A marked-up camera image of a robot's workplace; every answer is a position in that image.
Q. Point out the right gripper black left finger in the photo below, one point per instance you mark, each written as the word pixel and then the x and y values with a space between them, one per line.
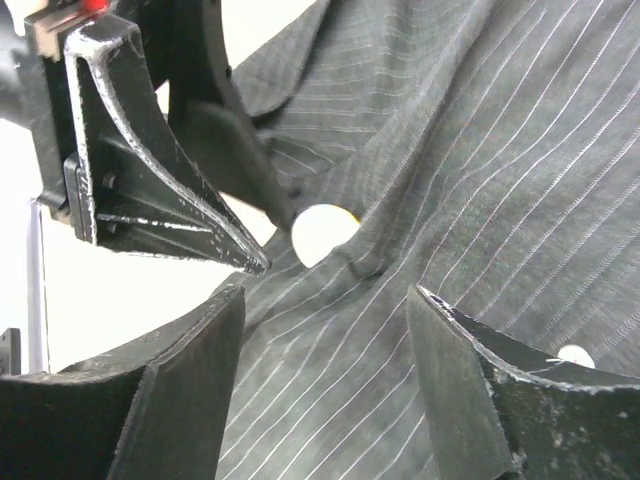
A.
pixel 153 408

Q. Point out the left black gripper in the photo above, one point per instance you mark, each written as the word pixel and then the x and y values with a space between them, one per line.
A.
pixel 104 149

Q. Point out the black pinstriped button shirt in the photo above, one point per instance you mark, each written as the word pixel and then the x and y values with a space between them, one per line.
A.
pixel 490 150

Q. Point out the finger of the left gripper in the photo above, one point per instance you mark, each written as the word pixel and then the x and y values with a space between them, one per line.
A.
pixel 184 46

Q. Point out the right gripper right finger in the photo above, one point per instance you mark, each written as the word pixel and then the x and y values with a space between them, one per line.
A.
pixel 499 409

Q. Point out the round white yellow brooch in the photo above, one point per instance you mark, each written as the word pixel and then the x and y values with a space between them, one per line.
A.
pixel 319 229

